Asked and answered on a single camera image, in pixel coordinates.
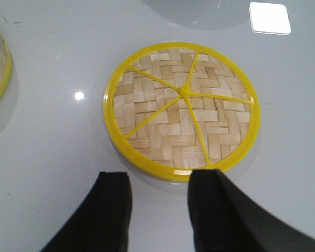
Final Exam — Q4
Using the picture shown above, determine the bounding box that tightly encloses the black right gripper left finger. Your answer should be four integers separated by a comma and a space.
43, 172, 132, 251

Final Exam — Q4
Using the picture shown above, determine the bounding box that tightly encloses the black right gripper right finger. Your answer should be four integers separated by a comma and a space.
187, 169, 315, 251

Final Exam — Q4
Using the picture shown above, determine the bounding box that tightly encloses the yellow woven bamboo steamer lid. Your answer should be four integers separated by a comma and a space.
103, 42, 260, 182

